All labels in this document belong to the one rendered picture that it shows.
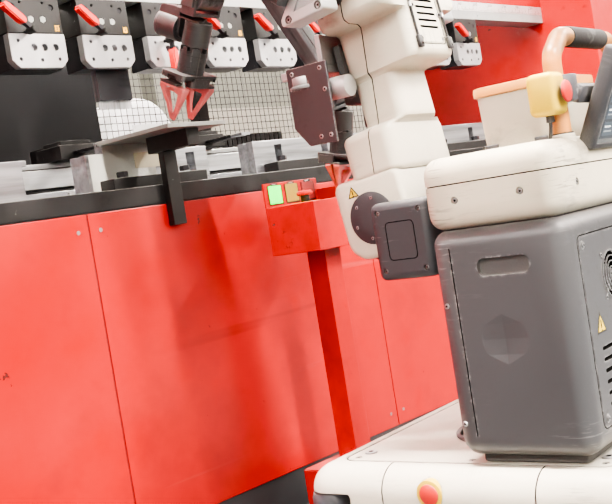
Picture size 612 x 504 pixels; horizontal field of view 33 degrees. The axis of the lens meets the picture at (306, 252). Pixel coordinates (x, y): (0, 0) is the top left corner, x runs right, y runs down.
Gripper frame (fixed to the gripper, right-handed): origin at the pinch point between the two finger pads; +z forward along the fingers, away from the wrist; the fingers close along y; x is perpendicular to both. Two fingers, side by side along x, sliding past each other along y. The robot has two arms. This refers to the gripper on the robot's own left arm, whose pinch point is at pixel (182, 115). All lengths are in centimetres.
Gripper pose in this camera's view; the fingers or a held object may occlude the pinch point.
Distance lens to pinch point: 221.0
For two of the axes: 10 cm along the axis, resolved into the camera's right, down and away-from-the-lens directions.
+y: -6.0, 1.3, -7.9
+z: -2.1, 9.3, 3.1
